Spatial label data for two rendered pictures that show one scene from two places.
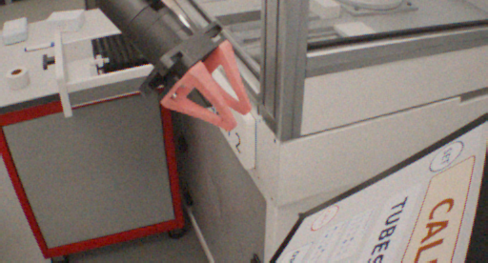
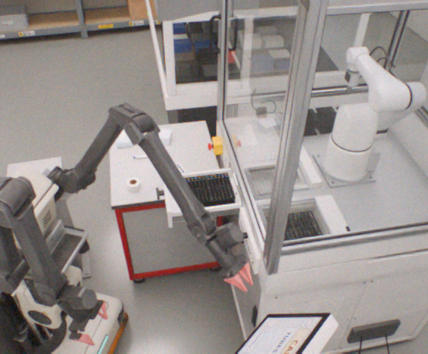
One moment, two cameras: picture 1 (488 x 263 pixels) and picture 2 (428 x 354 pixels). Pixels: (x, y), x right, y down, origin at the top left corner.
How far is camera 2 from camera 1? 1.04 m
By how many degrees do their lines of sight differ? 11
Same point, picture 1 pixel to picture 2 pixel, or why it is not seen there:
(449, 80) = (359, 254)
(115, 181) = (185, 241)
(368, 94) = (310, 259)
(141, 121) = not seen: hidden behind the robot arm
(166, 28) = (227, 259)
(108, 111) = not seen: hidden behind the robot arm
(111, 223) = (177, 262)
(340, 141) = (295, 274)
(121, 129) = not seen: hidden behind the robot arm
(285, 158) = (269, 279)
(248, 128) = (257, 260)
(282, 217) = (267, 299)
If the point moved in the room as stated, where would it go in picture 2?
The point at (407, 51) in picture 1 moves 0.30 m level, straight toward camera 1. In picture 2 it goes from (332, 245) to (297, 307)
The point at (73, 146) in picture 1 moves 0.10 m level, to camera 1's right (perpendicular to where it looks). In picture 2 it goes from (163, 223) to (182, 226)
